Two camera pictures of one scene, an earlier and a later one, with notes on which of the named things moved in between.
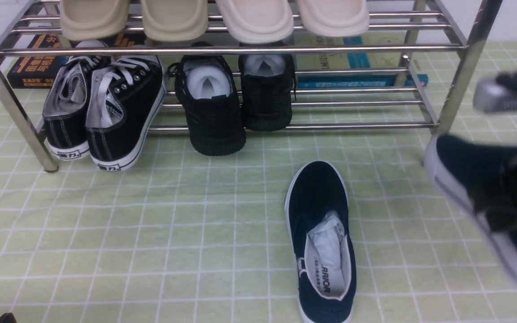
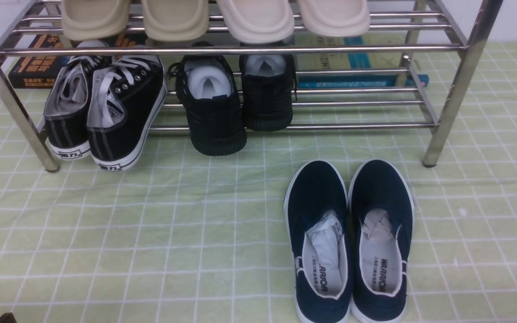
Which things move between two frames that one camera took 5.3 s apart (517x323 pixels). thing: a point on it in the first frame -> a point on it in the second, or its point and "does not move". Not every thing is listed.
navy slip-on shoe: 317,212 does not move
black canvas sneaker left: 64,108 does not move
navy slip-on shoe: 464,168 -> 380,214
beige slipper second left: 172,20 does not move
